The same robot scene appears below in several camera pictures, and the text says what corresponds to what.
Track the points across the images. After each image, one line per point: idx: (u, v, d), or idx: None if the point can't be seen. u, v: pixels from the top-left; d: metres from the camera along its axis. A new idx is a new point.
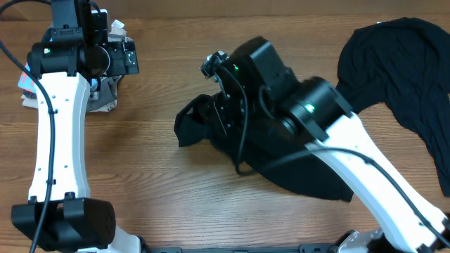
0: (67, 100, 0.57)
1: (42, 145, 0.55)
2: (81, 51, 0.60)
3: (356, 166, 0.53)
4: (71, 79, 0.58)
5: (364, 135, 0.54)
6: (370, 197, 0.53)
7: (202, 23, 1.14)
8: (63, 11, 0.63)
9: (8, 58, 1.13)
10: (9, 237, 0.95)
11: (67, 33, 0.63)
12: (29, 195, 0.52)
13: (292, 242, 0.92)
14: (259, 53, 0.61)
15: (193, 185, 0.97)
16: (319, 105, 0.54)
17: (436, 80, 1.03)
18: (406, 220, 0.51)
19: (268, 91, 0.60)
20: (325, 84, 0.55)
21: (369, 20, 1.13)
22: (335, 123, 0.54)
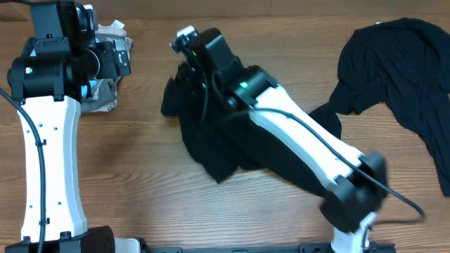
0: (56, 130, 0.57)
1: (31, 178, 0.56)
2: (67, 67, 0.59)
3: (280, 121, 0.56)
4: (59, 105, 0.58)
5: (288, 100, 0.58)
6: (299, 150, 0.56)
7: (202, 23, 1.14)
8: (46, 21, 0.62)
9: (8, 59, 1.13)
10: (10, 237, 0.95)
11: (51, 43, 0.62)
12: (21, 234, 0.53)
13: (292, 241, 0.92)
14: (213, 44, 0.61)
15: (193, 184, 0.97)
16: (253, 86, 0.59)
17: (436, 80, 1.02)
18: (325, 159, 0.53)
19: (219, 74, 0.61)
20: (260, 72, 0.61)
21: (369, 20, 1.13)
22: (264, 92, 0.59)
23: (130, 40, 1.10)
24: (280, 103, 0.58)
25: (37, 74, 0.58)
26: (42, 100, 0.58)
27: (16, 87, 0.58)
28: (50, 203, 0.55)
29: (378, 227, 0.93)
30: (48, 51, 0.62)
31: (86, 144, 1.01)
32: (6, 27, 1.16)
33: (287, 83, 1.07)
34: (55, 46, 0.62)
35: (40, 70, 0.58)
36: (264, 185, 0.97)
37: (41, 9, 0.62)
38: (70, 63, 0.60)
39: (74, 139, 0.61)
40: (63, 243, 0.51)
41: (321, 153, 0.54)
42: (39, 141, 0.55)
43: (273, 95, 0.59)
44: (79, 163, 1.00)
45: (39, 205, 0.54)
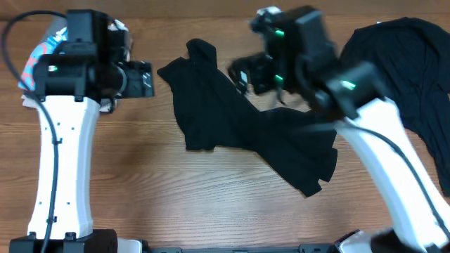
0: (73, 129, 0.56)
1: (43, 175, 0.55)
2: (90, 68, 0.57)
3: (381, 150, 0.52)
4: (78, 107, 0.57)
5: (396, 124, 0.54)
6: (386, 180, 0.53)
7: (201, 23, 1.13)
8: (77, 25, 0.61)
9: (8, 58, 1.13)
10: (10, 238, 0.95)
11: (79, 47, 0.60)
12: (29, 228, 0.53)
13: (292, 242, 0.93)
14: (308, 20, 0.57)
15: (193, 184, 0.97)
16: (359, 83, 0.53)
17: (436, 79, 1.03)
18: (420, 209, 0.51)
19: (309, 60, 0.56)
20: (368, 67, 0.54)
21: (369, 20, 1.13)
22: (370, 104, 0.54)
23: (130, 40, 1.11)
24: (386, 128, 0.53)
25: (60, 74, 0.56)
26: (61, 99, 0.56)
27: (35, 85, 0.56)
28: (60, 202, 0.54)
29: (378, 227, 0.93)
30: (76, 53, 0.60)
31: None
32: None
33: None
34: (82, 50, 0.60)
35: (65, 69, 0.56)
36: (265, 185, 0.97)
37: (76, 14, 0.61)
38: (93, 64, 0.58)
39: (89, 140, 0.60)
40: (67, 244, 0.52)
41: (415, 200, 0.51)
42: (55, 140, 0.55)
43: (382, 110, 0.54)
44: None
45: (48, 203, 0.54)
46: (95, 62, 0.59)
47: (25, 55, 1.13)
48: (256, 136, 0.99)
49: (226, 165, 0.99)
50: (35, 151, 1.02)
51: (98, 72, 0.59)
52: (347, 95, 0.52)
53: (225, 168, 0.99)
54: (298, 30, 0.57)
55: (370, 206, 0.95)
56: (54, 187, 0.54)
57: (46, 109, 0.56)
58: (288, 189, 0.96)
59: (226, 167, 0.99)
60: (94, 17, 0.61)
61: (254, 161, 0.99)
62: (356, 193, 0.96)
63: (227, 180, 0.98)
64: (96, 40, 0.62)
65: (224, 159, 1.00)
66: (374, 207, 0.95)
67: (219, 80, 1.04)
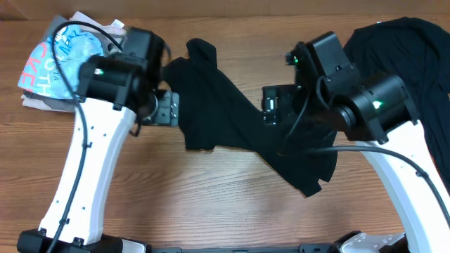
0: (105, 135, 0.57)
1: (67, 174, 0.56)
2: (135, 79, 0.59)
3: (406, 174, 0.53)
4: (115, 114, 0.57)
5: (424, 147, 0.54)
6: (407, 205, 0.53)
7: (202, 23, 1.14)
8: (138, 41, 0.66)
9: (8, 58, 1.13)
10: (10, 237, 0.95)
11: (130, 60, 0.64)
12: (41, 223, 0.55)
13: (293, 242, 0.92)
14: (323, 43, 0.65)
15: (194, 184, 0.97)
16: (387, 101, 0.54)
17: (436, 79, 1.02)
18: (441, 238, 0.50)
19: (327, 81, 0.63)
20: (396, 81, 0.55)
21: (370, 20, 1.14)
22: (400, 125, 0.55)
23: None
24: (413, 151, 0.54)
25: (107, 79, 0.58)
26: (102, 104, 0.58)
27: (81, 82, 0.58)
28: (75, 205, 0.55)
29: (379, 227, 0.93)
30: None
31: None
32: (6, 27, 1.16)
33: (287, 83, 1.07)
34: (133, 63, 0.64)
35: (110, 74, 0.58)
36: (265, 185, 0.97)
37: (138, 33, 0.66)
38: (139, 76, 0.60)
39: (117, 150, 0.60)
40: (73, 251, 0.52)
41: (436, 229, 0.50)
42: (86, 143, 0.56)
43: (410, 133, 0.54)
44: None
45: (65, 204, 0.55)
46: (141, 74, 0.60)
47: (24, 55, 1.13)
48: (256, 135, 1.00)
49: (226, 165, 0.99)
50: (34, 151, 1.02)
51: (143, 84, 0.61)
52: (374, 113, 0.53)
53: (225, 168, 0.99)
54: (314, 53, 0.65)
55: (371, 206, 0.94)
56: (74, 190, 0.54)
57: (84, 112, 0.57)
58: (288, 189, 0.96)
59: (227, 167, 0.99)
60: (153, 39, 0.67)
61: (254, 161, 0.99)
62: (356, 192, 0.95)
63: (227, 180, 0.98)
64: (149, 58, 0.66)
65: (223, 159, 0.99)
66: (375, 207, 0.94)
67: (219, 80, 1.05)
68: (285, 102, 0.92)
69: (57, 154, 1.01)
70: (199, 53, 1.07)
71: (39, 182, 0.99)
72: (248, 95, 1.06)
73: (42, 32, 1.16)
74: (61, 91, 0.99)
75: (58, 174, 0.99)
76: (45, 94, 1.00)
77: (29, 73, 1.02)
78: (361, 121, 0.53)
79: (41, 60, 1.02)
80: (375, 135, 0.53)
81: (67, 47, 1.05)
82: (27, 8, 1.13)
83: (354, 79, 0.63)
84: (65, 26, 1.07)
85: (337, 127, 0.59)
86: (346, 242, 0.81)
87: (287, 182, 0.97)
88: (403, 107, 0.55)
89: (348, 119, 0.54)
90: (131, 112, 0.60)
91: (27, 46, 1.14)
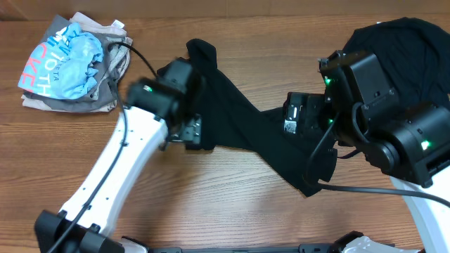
0: (141, 140, 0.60)
1: (99, 166, 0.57)
2: (176, 102, 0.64)
3: (446, 220, 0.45)
4: (155, 124, 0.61)
5: None
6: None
7: (202, 23, 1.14)
8: (181, 69, 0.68)
9: (8, 59, 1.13)
10: (9, 237, 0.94)
11: (173, 85, 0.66)
12: (62, 206, 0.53)
13: (292, 241, 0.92)
14: (361, 65, 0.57)
15: (194, 184, 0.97)
16: (437, 140, 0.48)
17: (436, 80, 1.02)
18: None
19: (365, 109, 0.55)
20: (444, 114, 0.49)
21: (369, 20, 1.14)
22: (445, 167, 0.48)
23: (130, 40, 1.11)
24: None
25: (155, 95, 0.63)
26: (145, 114, 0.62)
27: (131, 92, 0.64)
28: (100, 195, 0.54)
29: (378, 227, 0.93)
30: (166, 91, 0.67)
31: (86, 144, 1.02)
32: (6, 27, 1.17)
33: (287, 83, 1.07)
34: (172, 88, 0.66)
35: (157, 93, 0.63)
36: (264, 185, 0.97)
37: (181, 63, 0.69)
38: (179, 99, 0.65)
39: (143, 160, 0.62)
40: (86, 239, 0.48)
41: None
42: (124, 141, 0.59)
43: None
44: (79, 163, 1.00)
45: (92, 190, 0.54)
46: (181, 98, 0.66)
47: (24, 55, 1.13)
48: (257, 136, 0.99)
49: (226, 165, 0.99)
50: (34, 151, 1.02)
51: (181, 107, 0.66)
52: (420, 154, 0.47)
53: (225, 168, 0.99)
54: (349, 74, 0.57)
55: (371, 206, 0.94)
56: (105, 178, 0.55)
57: (128, 117, 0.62)
58: (288, 189, 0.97)
59: (227, 168, 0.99)
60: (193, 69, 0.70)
61: (254, 161, 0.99)
62: (356, 192, 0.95)
63: (227, 180, 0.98)
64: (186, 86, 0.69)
65: (223, 159, 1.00)
66: (374, 206, 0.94)
67: (219, 81, 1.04)
68: (309, 112, 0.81)
69: (57, 154, 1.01)
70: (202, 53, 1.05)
71: (39, 182, 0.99)
72: (248, 94, 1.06)
73: (42, 33, 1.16)
74: (60, 91, 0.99)
75: (58, 174, 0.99)
76: (45, 94, 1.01)
77: (29, 73, 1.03)
78: (407, 161, 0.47)
79: (41, 60, 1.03)
80: (422, 180, 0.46)
81: (67, 47, 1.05)
82: (27, 9, 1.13)
83: (394, 106, 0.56)
84: (65, 27, 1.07)
85: (373, 163, 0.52)
86: (349, 245, 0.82)
87: (287, 181, 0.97)
88: None
89: (391, 158, 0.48)
90: (165, 131, 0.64)
91: (27, 46, 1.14)
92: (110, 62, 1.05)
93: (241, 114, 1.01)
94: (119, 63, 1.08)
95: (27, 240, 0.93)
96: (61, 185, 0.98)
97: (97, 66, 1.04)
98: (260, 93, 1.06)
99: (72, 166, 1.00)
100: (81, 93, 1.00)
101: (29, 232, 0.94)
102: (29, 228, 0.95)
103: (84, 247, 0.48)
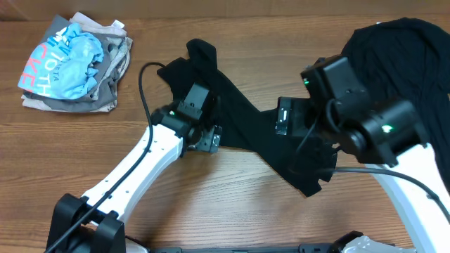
0: (162, 150, 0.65)
1: (124, 164, 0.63)
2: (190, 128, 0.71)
3: (416, 197, 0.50)
4: (174, 140, 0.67)
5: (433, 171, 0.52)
6: (421, 232, 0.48)
7: (202, 23, 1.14)
8: (197, 94, 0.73)
9: (8, 59, 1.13)
10: (9, 237, 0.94)
11: (190, 109, 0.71)
12: (84, 192, 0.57)
13: (292, 242, 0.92)
14: (333, 66, 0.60)
15: (194, 184, 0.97)
16: (398, 126, 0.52)
17: (436, 80, 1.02)
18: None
19: (338, 104, 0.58)
20: (406, 105, 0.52)
21: (369, 20, 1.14)
22: (408, 149, 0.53)
23: (130, 40, 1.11)
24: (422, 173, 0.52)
25: (173, 121, 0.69)
26: (166, 132, 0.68)
27: (156, 116, 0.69)
28: (120, 189, 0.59)
29: (378, 227, 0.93)
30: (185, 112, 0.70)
31: (86, 144, 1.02)
32: (7, 27, 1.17)
33: (286, 83, 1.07)
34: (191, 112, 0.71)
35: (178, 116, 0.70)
36: (265, 185, 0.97)
37: (199, 87, 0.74)
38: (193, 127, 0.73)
39: (159, 169, 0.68)
40: (103, 225, 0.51)
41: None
42: (148, 147, 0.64)
43: (418, 157, 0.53)
44: (79, 163, 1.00)
45: (113, 184, 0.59)
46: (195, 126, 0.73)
47: (25, 55, 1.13)
48: (257, 136, 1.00)
49: (226, 165, 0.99)
50: (35, 150, 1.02)
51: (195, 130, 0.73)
52: (384, 138, 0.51)
53: (225, 168, 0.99)
54: (323, 76, 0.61)
55: (370, 206, 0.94)
56: (127, 174, 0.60)
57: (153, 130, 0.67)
58: (288, 189, 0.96)
59: (227, 168, 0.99)
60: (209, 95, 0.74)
61: (254, 161, 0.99)
62: (356, 192, 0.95)
63: (227, 180, 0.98)
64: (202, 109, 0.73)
65: (223, 159, 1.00)
66: (374, 206, 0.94)
67: (219, 81, 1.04)
68: (297, 114, 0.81)
69: (56, 154, 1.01)
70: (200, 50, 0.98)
71: (39, 181, 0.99)
72: (248, 95, 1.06)
73: (42, 32, 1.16)
74: (60, 91, 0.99)
75: (58, 174, 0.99)
76: (45, 94, 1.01)
77: (29, 73, 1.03)
78: (371, 145, 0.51)
79: (41, 60, 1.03)
80: (385, 159, 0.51)
81: (67, 47, 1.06)
82: (27, 9, 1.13)
83: (366, 101, 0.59)
84: (66, 27, 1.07)
85: (346, 150, 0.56)
86: (349, 244, 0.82)
87: (287, 181, 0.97)
88: (413, 131, 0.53)
89: (357, 143, 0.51)
90: (179, 150, 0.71)
91: (27, 46, 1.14)
92: (110, 62, 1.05)
93: (241, 115, 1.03)
94: (119, 64, 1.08)
95: (27, 240, 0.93)
96: (61, 185, 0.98)
97: (98, 66, 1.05)
98: (260, 93, 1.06)
99: (71, 167, 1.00)
100: (81, 93, 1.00)
101: (28, 232, 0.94)
102: (29, 228, 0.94)
103: (100, 232, 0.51)
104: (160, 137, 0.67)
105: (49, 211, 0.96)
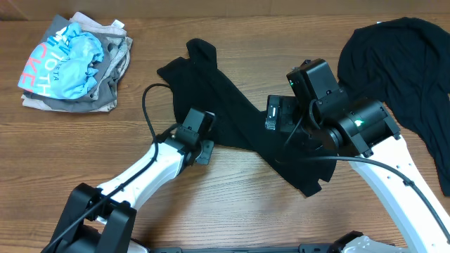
0: (167, 161, 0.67)
1: (133, 167, 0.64)
2: (189, 152, 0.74)
3: (394, 184, 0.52)
4: (176, 155, 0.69)
5: (407, 157, 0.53)
6: (402, 216, 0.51)
7: (201, 23, 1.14)
8: (195, 118, 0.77)
9: (8, 59, 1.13)
10: (9, 237, 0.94)
11: (187, 132, 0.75)
12: (99, 185, 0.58)
13: (293, 242, 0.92)
14: (314, 70, 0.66)
15: (194, 185, 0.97)
16: (369, 120, 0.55)
17: (436, 79, 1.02)
18: (440, 247, 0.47)
19: (319, 104, 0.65)
20: (377, 104, 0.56)
21: (369, 20, 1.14)
22: (382, 140, 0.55)
23: (130, 40, 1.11)
24: (398, 161, 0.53)
25: (174, 140, 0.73)
26: (168, 151, 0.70)
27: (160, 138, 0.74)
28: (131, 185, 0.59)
29: (378, 227, 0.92)
30: (183, 136, 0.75)
31: (86, 144, 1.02)
32: (6, 27, 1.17)
33: (286, 83, 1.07)
34: (188, 135, 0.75)
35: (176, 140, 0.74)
36: (265, 185, 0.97)
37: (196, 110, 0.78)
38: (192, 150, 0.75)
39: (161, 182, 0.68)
40: (114, 212, 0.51)
41: (436, 241, 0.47)
42: (155, 157, 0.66)
43: (391, 145, 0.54)
44: (79, 163, 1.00)
45: (125, 180, 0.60)
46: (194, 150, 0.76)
47: (24, 55, 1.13)
48: (256, 135, 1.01)
49: (226, 164, 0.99)
50: (34, 151, 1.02)
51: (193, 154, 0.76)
52: (356, 131, 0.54)
53: (225, 168, 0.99)
54: (306, 77, 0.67)
55: (370, 206, 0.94)
56: (138, 173, 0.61)
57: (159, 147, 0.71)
58: (287, 189, 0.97)
59: (227, 167, 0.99)
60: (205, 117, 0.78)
61: (253, 161, 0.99)
62: (356, 192, 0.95)
63: (227, 180, 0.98)
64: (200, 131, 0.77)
65: (222, 159, 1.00)
66: (374, 206, 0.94)
67: (219, 81, 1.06)
68: (285, 112, 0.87)
69: (57, 154, 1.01)
70: (201, 56, 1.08)
71: (39, 181, 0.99)
72: (248, 95, 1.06)
73: (41, 32, 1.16)
74: (60, 91, 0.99)
75: (58, 174, 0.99)
76: (45, 94, 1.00)
77: (29, 73, 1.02)
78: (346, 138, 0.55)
79: (41, 60, 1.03)
80: (359, 150, 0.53)
81: (67, 47, 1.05)
82: (27, 8, 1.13)
83: (343, 102, 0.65)
84: (65, 27, 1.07)
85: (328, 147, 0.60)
86: (349, 244, 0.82)
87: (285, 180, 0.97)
88: (384, 125, 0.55)
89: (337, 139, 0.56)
90: (178, 169, 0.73)
91: (27, 46, 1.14)
92: (110, 62, 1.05)
93: (240, 115, 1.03)
94: (119, 63, 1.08)
95: (27, 240, 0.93)
96: (62, 185, 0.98)
97: (97, 65, 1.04)
98: (259, 93, 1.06)
99: (72, 167, 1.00)
100: (81, 93, 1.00)
101: (28, 232, 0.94)
102: (29, 228, 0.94)
103: (113, 218, 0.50)
104: (165, 152, 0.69)
105: (48, 211, 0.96)
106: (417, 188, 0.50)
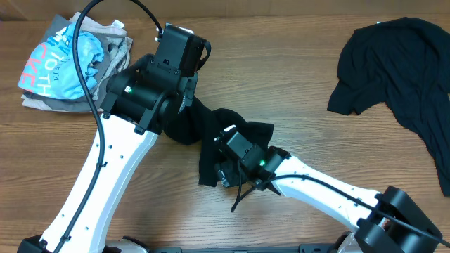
0: (122, 157, 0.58)
1: (80, 187, 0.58)
2: (164, 101, 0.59)
3: (297, 184, 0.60)
4: (136, 137, 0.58)
5: (299, 163, 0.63)
6: (320, 203, 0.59)
7: (202, 23, 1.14)
8: (171, 44, 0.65)
9: (8, 58, 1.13)
10: (9, 237, 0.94)
11: (164, 68, 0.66)
12: (45, 232, 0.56)
13: (292, 242, 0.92)
14: (233, 140, 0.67)
15: (194, 184, 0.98)
16: (272, 161, 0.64)
17: (436, 80, 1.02)
18: (345, 206, 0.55)
19: (244, 162, 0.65)
20: (273, 150, 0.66)
21: (369, 20, 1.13)
22: (280, 164, 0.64)
23: (130, 40, 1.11)
24: (293, 169, 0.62)
25: (145, 91, 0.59)
26: (122, 122, 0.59)
27: (108, 98, 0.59)
28: (80, 223, 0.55)
29: None
30: (158, 73, 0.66)
31: (86, 144, 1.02)
32: (7, 27, 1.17)
33: (287, 83, 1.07)
34: (166, 72, 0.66)
35: (140, 92, 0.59)
36: None
37: (176, 36, 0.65)
38: (169, 98, 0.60)
39: (129, 175, 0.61)
40: None
41: (342, 204, 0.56)
42: (100, 162, 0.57)
43: (286, 164, 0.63)
44: (79, 164, 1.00)
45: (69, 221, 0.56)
46: (171, 97, 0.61)
47: (24, 55, 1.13)
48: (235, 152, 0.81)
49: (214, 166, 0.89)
50: (35, 150, 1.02)
51: (171, 107, 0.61)
52: (269, 173, 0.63)
53: None
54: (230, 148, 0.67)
55: None
56: (81, 207, 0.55)
57: (105, 128, 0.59)
58: None
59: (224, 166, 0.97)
60: (188, 45, 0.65)
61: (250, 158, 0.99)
62: None
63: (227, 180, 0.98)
64: (179, 67, 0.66)
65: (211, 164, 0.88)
66: None
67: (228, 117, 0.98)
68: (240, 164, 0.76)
69: (57, 154, 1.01)
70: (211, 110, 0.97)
71: (39, 181, 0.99)
72: (248, 95, 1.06)
73: (42, 32, 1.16)
74: (60, 91, 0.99)
75: (58, 174, 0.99)
76: (45, 94, 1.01)
77: (29, 73, 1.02)
78: (266, 178, 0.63)
79: (41, 60, 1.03)
80: (270, 175, 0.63)
81: (67, 47, 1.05)
82: (27, 8, 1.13)
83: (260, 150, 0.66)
84: (66, 27, 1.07)
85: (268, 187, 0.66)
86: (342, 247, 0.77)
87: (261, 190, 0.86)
88: (283, 156, 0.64)
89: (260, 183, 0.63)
90: (153, 139, 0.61)
91: (27, 46, 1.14)
92: (110, 62, 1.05)
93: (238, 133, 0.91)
94: (119, 63, 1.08)
95: None
96: (62, 185, 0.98)
97: (98, 66, 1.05)
98: (260, 93, 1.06)
99: (72, 166, 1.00)
100: (81, 93, 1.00)
101: (29, 232, 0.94)
102: (29, 228, 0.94)
103: None
104: (118, 142, 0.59)
105: (48, 211, 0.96)
106: (311, 178, 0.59)
